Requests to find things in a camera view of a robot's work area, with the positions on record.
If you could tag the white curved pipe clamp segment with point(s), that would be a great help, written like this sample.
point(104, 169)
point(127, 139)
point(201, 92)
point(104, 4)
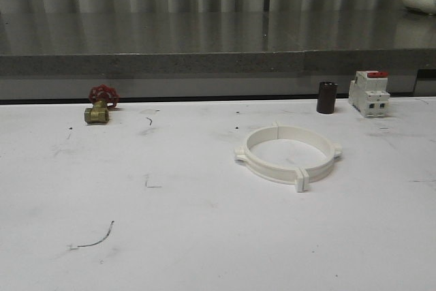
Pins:
point(261, 135)

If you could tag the white clamp segment edge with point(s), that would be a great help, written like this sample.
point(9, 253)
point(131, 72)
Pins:
point(314, 173)

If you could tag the dark brown cylinder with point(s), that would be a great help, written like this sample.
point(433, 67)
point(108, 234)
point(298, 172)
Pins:
point(327, 94)

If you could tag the brass valve red handwheel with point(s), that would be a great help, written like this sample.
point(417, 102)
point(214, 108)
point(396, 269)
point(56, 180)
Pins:
point(103, 99)

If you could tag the grey stone counter shelf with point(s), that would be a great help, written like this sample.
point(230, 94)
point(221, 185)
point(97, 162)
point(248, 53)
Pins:
point(146, 45)

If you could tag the white circuit breaker red switch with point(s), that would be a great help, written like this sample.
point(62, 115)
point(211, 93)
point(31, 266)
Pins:
point(368, 95)

